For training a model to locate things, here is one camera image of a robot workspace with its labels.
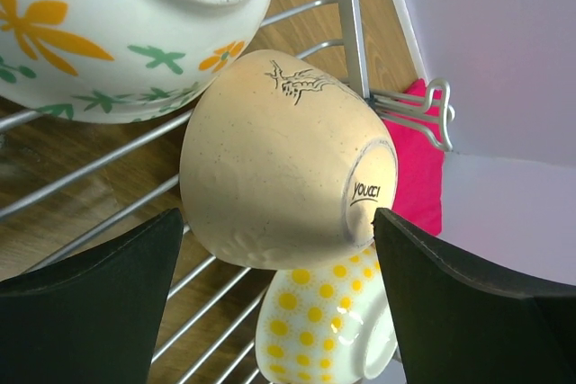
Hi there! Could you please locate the pink folded cloth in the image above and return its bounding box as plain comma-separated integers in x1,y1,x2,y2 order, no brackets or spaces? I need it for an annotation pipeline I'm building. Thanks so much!
384,77,446,237

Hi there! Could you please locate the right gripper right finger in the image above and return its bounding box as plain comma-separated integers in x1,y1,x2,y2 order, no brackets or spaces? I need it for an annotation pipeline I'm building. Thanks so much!
373,208,575,383

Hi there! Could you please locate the white floral bowl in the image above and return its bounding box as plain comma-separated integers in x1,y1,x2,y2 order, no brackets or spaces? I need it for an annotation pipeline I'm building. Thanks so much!
1,0,271,124

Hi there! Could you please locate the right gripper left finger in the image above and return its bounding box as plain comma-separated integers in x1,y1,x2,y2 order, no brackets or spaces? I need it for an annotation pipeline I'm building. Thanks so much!
1,209,184,383

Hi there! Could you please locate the peach speckled bowl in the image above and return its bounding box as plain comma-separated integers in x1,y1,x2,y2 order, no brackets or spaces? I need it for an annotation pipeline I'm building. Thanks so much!
179,49,398,270

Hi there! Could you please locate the silver wire dish rack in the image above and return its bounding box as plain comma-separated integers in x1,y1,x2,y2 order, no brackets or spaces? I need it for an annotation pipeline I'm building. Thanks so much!
0,0,455,384

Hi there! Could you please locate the yellow dotted bowl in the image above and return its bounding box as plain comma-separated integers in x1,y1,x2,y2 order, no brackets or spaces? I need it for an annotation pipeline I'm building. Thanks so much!
255,246,398,383

